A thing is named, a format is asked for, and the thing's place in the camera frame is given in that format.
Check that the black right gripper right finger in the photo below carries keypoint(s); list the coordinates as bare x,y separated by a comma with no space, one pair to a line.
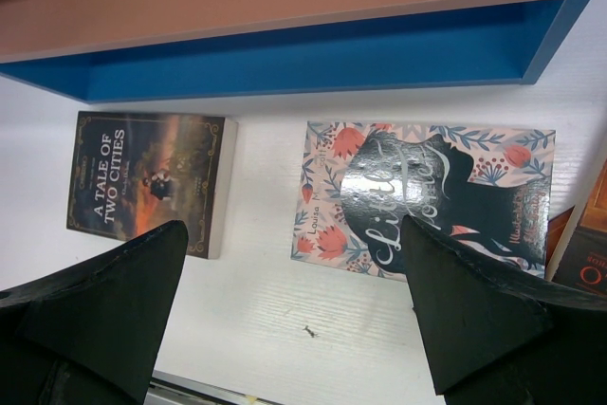
493,334

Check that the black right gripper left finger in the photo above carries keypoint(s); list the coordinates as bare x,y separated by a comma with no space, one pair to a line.
90,333

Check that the Edward Tulane book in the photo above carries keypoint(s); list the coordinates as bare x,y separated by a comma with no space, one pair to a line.
579,260

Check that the Little Women book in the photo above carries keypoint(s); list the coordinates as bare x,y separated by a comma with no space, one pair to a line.
487,188

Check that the A Tale of Two Cities book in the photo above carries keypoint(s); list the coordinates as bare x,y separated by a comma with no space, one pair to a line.
132,172

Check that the blue and yellow bookshelf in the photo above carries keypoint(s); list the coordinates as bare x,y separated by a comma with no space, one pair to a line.
102,51

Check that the aluminium mounting rail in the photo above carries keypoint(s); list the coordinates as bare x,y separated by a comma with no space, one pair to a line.
169,389

